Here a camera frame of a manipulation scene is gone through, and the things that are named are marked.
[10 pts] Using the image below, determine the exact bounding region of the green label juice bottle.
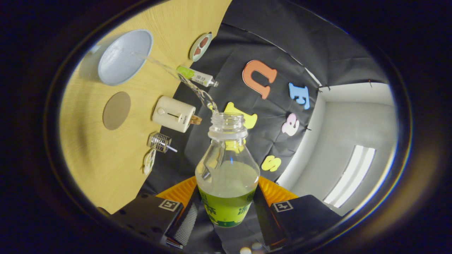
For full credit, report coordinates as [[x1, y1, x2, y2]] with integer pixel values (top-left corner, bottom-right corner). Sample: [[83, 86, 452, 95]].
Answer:
[[195, 112, 261, 228]]

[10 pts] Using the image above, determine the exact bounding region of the metal wire holder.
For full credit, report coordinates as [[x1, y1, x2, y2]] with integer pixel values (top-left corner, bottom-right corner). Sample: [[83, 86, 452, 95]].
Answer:
[[148, 132, 172, 153]]

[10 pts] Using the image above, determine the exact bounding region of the cream toaster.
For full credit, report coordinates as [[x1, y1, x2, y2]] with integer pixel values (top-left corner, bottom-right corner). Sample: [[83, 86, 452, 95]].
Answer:
[[152, 96, 196, 133]]

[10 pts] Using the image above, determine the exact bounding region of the black backdrop cloth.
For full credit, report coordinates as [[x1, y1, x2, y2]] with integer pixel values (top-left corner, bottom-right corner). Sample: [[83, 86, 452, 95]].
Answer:
[[138, 0, 389, 254]]

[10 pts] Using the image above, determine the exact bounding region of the pale green plate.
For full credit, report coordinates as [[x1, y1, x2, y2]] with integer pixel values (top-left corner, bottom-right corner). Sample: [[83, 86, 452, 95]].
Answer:
[[189, 32, 213, 62]]

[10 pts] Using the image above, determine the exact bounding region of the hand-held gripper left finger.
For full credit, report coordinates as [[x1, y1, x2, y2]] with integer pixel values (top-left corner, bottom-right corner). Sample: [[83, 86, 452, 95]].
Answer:
[[113, 175, 202, 249]]

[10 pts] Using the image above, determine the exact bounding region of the round brown coaster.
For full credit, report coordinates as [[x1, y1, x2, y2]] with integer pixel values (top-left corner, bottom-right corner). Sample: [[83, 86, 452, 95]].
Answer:
[[102, 91, 131, 131]]

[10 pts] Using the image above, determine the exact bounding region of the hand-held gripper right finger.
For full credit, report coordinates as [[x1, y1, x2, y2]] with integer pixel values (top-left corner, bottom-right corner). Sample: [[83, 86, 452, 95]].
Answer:
[[252, 175, 343, 251]]

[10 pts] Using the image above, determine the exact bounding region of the white divided tray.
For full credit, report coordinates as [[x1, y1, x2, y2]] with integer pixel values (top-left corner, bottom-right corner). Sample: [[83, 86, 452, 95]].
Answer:
[[143, 148, 157, 176]]

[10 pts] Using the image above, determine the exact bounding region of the pale blue cup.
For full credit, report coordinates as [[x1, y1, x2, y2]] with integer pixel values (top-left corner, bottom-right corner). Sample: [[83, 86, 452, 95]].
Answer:
[[79, 29, 154, 86]]

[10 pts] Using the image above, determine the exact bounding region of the wooden table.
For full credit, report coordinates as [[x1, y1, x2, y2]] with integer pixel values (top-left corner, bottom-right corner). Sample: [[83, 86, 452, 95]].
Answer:
[[58, 0, 232, 214]]

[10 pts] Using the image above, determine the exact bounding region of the tall white label bottle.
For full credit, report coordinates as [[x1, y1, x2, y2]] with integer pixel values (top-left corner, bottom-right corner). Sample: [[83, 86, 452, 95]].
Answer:
[[176, 65, 219, 87]]

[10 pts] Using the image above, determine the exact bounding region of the ceiling light panel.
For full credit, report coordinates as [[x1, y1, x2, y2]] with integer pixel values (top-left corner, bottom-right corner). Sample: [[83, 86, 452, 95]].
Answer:
[[323, 145, 376, 208]]

